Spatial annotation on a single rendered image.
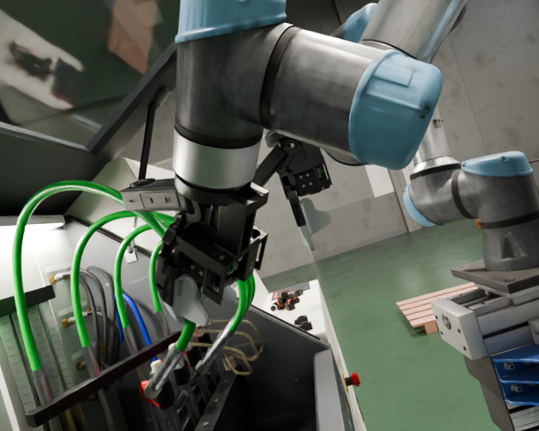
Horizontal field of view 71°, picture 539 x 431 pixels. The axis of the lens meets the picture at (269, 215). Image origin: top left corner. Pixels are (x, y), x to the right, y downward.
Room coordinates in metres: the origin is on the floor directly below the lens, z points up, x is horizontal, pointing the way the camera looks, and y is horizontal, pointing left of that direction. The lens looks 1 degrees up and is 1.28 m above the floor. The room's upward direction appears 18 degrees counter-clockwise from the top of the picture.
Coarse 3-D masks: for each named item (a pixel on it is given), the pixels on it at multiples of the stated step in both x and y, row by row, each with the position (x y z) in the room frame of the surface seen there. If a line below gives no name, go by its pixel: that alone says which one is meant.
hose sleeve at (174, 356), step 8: (168, 352) 0.49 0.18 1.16; (176, 352) 0.47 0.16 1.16; (184, 352) 0.48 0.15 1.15; (168, 360) 0.48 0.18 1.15; (176, 360) 0.48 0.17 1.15; (160, 368) 0.49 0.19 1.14; (168, 368) 0.48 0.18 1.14; (152, 376) 0.50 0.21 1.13; (160, 376) 0.49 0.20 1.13; (168, 376) 0.50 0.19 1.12; (152, 384) 0.50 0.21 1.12; (160, 384) 0.50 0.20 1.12
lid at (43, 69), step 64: (0, 0) 0.49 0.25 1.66; (64, 0) 0.56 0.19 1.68; (128, 0) 0.66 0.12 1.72; (0, 64) 0.56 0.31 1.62; (64, 64) 0.65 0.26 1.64; (128, 64) 0.79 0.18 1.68; (0, 128) 0.64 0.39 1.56; (64, 128) 0.78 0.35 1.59; (128, 128) 0.94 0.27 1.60; (0, 192) 0.74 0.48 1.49; (64, 192) 0.92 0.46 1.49
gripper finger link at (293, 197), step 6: (288, 180) 0.65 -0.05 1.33; (288, 186) 0.63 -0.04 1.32; (288, 192) 0.63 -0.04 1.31; (294, 192) 0.63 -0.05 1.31; (288, 198) 0.63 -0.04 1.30; (294, 198) 0.63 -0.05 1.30; (294, 204) 0.63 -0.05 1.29; (294, 210) 0.63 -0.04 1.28; (300, 210) 0.64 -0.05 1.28; (294, 216) 0.64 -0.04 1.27; (300, 216) 0.64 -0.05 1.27; (300, 222) 0.64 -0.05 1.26
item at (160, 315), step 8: (160, 240) 0.85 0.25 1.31; (160, 248) 0.85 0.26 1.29; (152, 256) 0.85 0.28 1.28; (152, 264) 0.85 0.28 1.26; (152, 272) 0.85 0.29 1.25; (152, 280) 0.85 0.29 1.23; (152, 288) 0.85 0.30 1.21; (152, 296) 0.86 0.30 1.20; (160, 304) 0.86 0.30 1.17; (160, 312) 0.85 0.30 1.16; (160, 320) 0.85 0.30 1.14; (160, 328) 0.86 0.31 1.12; (168, 328) 0.86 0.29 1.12; (168, 336) 0.85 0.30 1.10; (216, 336) 0.85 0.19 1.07
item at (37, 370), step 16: (48, 192) 0.55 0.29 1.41; (96, 192) 0.50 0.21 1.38; (112, 192) 0.49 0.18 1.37; (32, 208) 0.57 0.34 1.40; (16, 224) 0.59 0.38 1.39; (160, 224) 0.46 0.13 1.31; (16, 240) 0.60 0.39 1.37; (16, 256) 0.61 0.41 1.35; (16, 272) 0.61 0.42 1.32; (16, 288) 0.62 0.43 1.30; (16, 304) 0.62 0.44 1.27; (32, 336) 0.63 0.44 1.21; (32, 352) 0.63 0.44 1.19; (32, 368) 0.63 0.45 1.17
